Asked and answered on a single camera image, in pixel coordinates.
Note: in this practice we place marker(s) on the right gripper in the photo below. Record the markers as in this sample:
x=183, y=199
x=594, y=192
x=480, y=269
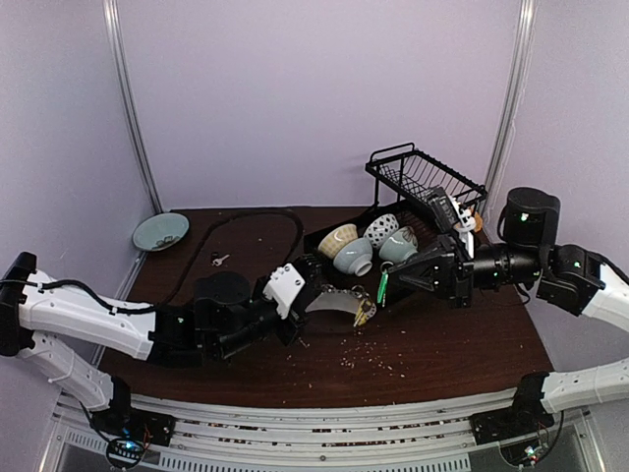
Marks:
x=459, y=273

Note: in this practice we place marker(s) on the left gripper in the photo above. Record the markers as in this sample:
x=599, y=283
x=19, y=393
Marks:
x=300, y=319

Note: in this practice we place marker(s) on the yellow tagged key bunch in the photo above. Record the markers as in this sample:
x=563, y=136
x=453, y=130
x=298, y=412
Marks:
x=364, y=313

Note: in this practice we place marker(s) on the green tagged key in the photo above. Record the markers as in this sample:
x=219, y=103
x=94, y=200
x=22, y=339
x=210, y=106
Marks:
x=383, y=283

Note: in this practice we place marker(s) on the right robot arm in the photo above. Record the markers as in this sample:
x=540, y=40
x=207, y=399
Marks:
x=569, y=277

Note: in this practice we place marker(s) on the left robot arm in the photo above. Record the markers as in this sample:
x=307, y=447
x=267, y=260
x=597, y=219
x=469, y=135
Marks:
x=226, y=315

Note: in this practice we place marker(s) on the yellow dotted bowl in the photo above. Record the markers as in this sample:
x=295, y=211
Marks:
x=337, y=239

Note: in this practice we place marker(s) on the pale green bowl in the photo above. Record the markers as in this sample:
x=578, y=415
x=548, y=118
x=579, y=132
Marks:
x=398, y=247

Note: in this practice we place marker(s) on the grey striped bowl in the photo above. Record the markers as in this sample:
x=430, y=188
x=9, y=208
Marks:
x=355, y=258

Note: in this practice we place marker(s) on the black white patterned bowl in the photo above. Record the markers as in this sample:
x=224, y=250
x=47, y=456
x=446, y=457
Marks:
x=381, y=229

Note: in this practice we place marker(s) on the black tagged silver key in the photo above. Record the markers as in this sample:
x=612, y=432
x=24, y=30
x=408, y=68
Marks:
x=219, y=260

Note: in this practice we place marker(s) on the pale green plate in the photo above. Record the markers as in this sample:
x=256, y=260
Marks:
x=160, y=232

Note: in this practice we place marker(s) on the black wire dish rack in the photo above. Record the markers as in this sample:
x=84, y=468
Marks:
x=410, y=173

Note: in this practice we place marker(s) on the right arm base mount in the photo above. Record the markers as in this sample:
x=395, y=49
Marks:
x=516, y=423

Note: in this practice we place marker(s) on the aluminium rail frame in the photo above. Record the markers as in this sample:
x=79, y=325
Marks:
x=427, y=436

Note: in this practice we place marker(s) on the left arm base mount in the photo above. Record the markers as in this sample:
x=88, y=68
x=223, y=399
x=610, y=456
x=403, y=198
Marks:
x=129, y=431

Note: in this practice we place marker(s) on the right corner metal post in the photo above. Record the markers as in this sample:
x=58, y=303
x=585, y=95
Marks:
x=514, y=89

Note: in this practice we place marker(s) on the corner metal post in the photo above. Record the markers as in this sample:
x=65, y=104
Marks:
x=514, y=89
x=116, y=41

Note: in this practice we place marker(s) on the left corner metal post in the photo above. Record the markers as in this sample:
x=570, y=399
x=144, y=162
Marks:
x=116, y=41

